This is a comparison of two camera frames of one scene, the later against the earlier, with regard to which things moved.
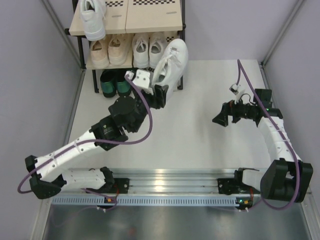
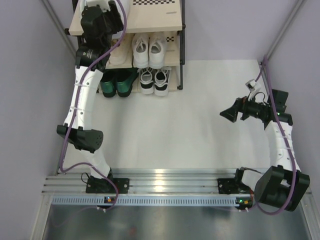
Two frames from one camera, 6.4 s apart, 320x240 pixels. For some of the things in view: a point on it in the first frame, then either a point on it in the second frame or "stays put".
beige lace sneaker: [118, 47] stays put
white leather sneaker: [171, 65] to [125, 5]
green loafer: [123, 84] stays put
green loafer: [108, 80] stays put
